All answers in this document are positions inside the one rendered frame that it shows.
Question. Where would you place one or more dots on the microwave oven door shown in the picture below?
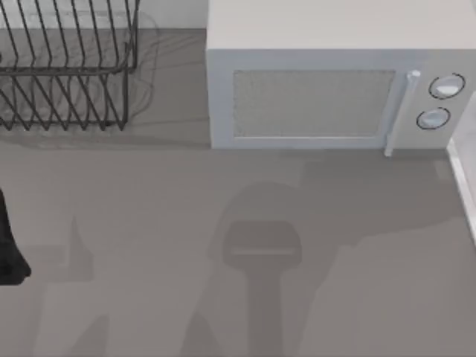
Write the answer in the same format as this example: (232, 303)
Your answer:
(312, 104)

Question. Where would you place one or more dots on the pale microwave oven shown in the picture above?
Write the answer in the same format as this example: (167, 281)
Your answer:
(327, 29)

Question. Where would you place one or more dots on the small microwave knob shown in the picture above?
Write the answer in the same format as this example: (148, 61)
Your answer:
(433, 118)

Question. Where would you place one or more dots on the white sink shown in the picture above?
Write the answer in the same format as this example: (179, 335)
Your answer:
(465, 175)

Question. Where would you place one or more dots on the large microwave knob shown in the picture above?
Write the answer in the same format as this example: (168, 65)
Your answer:
(446, 86)

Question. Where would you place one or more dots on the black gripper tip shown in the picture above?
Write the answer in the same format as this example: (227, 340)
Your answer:
(9, 253)

